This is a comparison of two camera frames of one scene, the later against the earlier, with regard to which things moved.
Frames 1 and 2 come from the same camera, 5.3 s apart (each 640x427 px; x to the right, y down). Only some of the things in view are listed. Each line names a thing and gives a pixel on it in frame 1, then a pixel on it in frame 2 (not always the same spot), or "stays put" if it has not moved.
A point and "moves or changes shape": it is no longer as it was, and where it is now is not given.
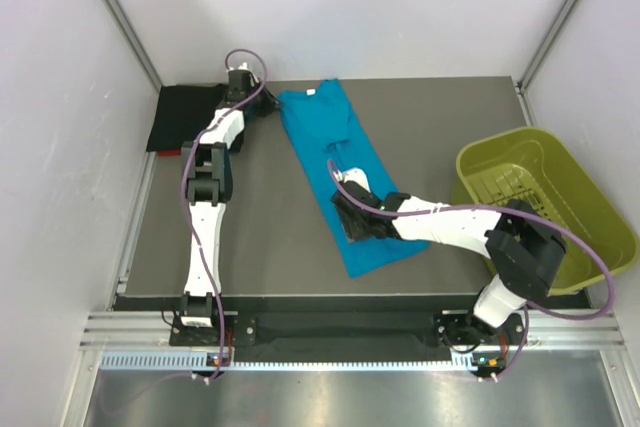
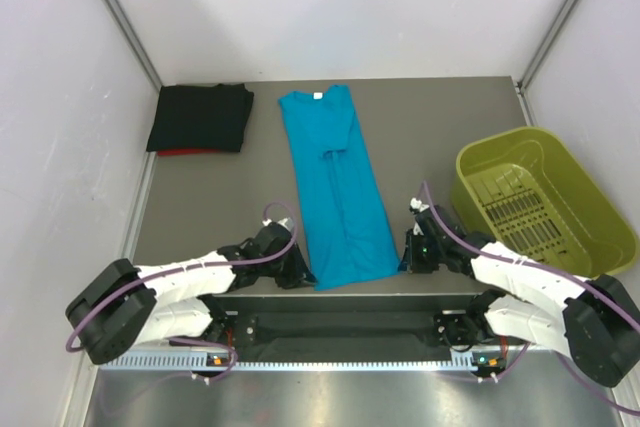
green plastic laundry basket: x=497 y=165 stays put
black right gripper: x=353 y=232 → x=410 y=262
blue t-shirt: x=326 y=134 moves or changes shape
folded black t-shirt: x=182 y=114 stays put
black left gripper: x=269 y=104 → x=299 y=275
